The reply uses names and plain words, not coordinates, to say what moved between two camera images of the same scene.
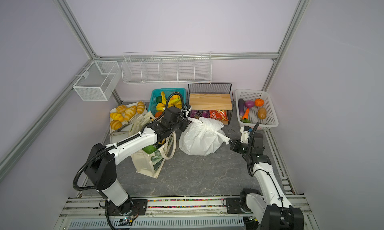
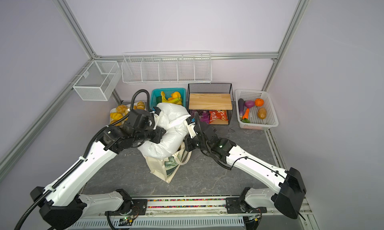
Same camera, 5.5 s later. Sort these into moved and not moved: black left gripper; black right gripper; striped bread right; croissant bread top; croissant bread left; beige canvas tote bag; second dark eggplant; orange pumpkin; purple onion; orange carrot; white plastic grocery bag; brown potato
Moved: white plastic grocery bag; black right gripper; black left gripper; beige canvas tote bag
Not moved: orange pumpkin; croissant bread left; brown potato; croissant bread top; orange carrot; purple onion; striped bread right; second dark eggplant
